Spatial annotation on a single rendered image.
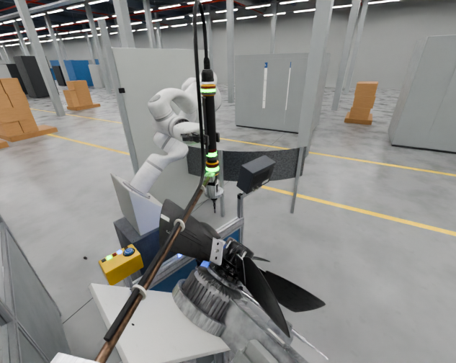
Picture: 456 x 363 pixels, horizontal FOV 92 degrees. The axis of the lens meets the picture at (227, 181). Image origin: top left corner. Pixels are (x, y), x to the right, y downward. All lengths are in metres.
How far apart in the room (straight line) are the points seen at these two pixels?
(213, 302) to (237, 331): 0.11
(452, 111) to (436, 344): 5.05
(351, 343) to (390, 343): 0.29
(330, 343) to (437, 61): 5.67
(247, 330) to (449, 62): 6.27
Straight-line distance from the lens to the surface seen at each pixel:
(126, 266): 1.19
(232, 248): 0.87
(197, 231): 0.81
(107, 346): 0.39
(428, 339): 2.55
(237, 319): 0.86
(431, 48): 6.50
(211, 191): 0.76
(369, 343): 2.31
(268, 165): 1.58
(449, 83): 6.60
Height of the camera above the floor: 1.87
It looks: 28 degrees down
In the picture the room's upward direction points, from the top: 1 degrees counter-clockwise
